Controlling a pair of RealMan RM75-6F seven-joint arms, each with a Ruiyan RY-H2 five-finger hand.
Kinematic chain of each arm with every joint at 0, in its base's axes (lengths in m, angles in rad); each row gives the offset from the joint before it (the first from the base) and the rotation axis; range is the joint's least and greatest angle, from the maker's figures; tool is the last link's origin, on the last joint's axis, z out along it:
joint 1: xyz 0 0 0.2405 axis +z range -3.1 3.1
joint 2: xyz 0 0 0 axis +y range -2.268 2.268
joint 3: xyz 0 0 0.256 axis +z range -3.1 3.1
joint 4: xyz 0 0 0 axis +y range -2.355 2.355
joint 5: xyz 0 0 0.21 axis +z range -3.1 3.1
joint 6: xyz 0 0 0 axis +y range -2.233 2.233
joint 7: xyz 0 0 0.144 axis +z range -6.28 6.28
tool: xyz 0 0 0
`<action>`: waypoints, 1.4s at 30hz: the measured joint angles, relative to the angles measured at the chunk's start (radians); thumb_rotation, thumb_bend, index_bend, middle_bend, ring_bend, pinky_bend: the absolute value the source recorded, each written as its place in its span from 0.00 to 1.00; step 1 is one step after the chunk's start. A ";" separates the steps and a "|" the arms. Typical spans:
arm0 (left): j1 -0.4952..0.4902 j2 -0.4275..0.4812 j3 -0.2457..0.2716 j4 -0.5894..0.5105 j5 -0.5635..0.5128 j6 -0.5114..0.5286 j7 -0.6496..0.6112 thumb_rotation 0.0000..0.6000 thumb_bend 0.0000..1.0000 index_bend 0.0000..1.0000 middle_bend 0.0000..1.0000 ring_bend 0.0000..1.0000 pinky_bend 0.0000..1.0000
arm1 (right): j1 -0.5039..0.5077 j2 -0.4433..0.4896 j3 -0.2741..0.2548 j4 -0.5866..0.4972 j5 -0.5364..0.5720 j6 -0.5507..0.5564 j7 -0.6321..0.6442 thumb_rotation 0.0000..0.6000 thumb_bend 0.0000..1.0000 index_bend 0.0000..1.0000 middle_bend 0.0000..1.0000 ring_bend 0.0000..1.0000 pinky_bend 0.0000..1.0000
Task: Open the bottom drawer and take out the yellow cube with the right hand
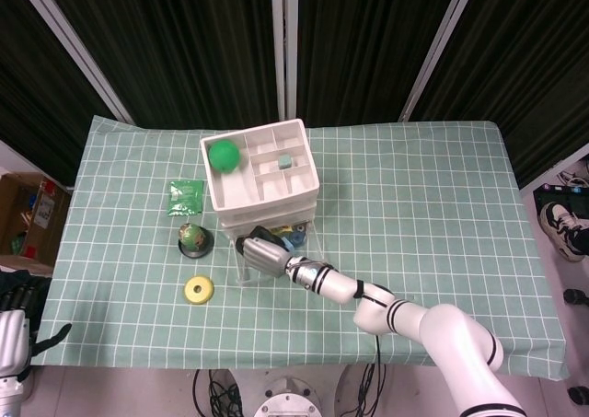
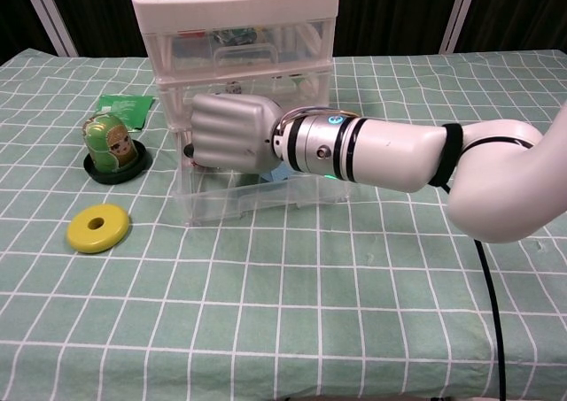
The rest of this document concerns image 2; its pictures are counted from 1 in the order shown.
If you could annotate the clear drawer with printed contents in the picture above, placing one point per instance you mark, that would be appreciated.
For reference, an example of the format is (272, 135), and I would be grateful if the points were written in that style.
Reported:
(186, 56)

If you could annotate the green nesting doll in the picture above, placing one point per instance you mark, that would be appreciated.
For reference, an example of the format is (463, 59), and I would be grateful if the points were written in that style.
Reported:
(106, 144)

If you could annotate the blue item in drawer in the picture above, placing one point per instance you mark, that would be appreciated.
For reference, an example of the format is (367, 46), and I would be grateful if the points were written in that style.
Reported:
(275, 176)

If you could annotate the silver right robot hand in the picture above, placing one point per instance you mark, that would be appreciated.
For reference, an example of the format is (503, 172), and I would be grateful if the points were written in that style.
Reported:
(235, 131)

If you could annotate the clear drawer with yellow contents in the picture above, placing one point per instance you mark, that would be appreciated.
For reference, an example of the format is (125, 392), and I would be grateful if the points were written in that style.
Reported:
(314, 91)

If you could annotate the white plastic drawer cabinet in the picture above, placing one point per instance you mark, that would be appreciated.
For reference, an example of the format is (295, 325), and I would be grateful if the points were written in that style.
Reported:
(230, 2)

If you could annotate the white frame post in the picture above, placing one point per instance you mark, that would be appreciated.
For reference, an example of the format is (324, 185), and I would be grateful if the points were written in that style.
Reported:
(55, 16)
(458, 16)

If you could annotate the green foil packet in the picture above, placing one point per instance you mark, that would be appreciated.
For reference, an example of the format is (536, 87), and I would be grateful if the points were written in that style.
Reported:
(128, 106)

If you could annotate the green checked tablecloth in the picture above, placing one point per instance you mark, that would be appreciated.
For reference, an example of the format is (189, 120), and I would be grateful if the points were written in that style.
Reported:
(266, 308)

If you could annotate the black curtain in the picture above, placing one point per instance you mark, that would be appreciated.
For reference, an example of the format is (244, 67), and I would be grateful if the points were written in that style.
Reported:
(390, 16)
(102, 16)
(522, 11)
(17, 16)

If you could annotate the clear drawer with blue contents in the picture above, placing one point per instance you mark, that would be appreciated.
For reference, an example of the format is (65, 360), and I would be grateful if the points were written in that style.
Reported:
(221, 202)

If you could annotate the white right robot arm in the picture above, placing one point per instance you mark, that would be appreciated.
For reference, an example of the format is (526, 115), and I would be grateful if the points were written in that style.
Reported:
(390, 153)

